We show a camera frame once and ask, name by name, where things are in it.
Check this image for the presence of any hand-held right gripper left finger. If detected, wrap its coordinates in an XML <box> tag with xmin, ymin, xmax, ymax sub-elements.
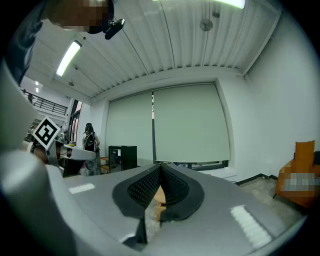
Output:
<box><xmin>44</xmin><ymin>162</ymin><xmax>162</xmax><ymax>256</ymax></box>

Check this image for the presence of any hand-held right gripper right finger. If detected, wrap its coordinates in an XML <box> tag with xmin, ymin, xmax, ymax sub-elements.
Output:
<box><xmin>147</xmin><ymin>162</ymin><xmax>309</xmax><ymax>256</ymax></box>

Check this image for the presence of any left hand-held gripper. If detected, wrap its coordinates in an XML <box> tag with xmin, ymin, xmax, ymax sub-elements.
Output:
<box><xmin>31</xmin><ymin>116</ymin><xmax>98</xmax><ymax>176</ymax></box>

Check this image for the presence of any person's left forearm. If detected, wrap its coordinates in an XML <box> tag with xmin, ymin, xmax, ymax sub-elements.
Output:
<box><xmin>22</xmin><ymin>141</ymin><xmax>50</xmax><ymax>165</ymax></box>

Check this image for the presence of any oval wooden table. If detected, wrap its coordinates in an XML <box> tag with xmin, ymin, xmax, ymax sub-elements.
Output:
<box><xmin>153</xmin><ymin>186</ymin><xmax>167</xmax><ymax>223</ymax></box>

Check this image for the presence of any black monitor screen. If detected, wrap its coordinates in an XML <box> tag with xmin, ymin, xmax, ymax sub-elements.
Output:
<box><xmin>108</xmin><ymin>145</ymin><xmax>138</xmax><ymax>174</ymax></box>

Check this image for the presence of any narrow grey roller blind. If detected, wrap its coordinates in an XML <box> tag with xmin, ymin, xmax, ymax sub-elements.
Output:
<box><xmin>105</xmin><ymin>91</ymin><xmax>154</xmax><ymax>173</ymax></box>

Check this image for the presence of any black metal railing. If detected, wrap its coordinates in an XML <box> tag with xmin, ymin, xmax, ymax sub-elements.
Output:
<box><xmin>22</xmin><ymin>89</ymin><xmax>69</xmax><ymax>116</ymax></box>

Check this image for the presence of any long ceiling tube light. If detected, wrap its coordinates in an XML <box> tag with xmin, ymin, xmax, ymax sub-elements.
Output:
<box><xmin>211</xmin><ymin>0</ymin><xmax>247</xmax><ymax>10</ymax></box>
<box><xmin>55</xmin><ymin>40</ymin><xmax>83</xmax><ymax>77</ymax></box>

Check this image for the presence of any wide grey roller blind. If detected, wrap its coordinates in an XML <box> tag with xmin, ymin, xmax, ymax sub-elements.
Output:
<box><xmin>152</xmin><ymin>83</ymin><xmax>231</xmax><ymax>164</ymax></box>

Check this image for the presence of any orange armchair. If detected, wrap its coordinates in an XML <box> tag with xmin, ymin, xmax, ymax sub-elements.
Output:
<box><xmin>273</xmin><ymin>139</ymin><xmax>320</xmax><ymax>209</ymax></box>

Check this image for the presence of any person's black shirt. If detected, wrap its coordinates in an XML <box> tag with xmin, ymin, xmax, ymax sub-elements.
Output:
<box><xmin>3</xmin><ymin>0</ymin><xmax>45</xmax><ymax>87</ymax></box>

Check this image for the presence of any person's head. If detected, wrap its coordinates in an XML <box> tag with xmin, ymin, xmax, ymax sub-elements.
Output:
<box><xmin>47</xmin><ymin>0</ymin><xmax>110</xmax><ymax>35</ymax></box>

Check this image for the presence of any round ceiling fixture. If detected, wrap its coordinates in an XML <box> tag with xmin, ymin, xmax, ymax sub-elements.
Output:
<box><xmin>199</xmin><ymin>18</ymin><xmax>214</xmax><ymax>32</ymax></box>

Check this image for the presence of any black head-worn camera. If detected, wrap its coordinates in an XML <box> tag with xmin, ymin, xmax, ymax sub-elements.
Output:
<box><xmin>101</xmin><ymin>0</ymin><xmax>126</xmax><ymax>41</ymax></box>

